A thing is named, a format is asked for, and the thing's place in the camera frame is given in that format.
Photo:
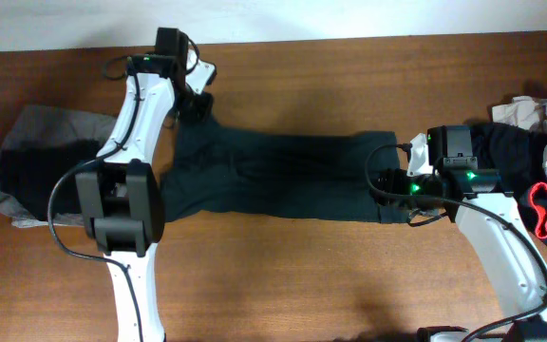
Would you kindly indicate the black and red garment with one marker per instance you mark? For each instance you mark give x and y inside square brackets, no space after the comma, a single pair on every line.
[519,156]

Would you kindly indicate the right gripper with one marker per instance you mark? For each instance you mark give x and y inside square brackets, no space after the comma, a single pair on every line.
[390,180]

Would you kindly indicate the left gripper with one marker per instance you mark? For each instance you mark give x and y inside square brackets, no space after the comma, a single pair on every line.
[197,105]

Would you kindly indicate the white crumpled garment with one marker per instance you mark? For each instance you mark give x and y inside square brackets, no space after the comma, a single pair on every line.
[524,112]

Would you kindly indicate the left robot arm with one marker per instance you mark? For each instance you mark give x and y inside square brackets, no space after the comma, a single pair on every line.
[119,196]

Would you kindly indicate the black folded shirt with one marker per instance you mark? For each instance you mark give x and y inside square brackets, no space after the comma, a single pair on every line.
[29,174]

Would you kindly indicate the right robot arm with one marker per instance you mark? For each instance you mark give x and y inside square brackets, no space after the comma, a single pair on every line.
[443,173]

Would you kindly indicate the black Nike t-shirt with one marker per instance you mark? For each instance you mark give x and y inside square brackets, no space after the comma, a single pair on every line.
[222,169]

